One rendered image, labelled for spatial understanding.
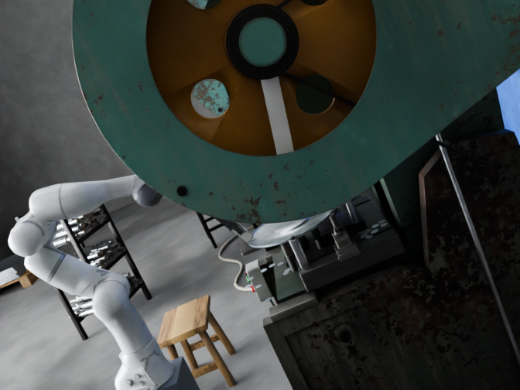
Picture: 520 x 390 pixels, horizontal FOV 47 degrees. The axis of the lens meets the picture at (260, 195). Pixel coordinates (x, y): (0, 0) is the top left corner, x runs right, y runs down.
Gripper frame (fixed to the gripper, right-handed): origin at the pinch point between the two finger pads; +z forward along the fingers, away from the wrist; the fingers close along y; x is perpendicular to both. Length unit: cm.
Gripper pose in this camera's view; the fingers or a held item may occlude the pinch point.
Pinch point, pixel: (242, 232)
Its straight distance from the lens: 190.9
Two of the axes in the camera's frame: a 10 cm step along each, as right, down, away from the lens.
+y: 0.5, 2.2, -9.7
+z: 7.4, 6.4, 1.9
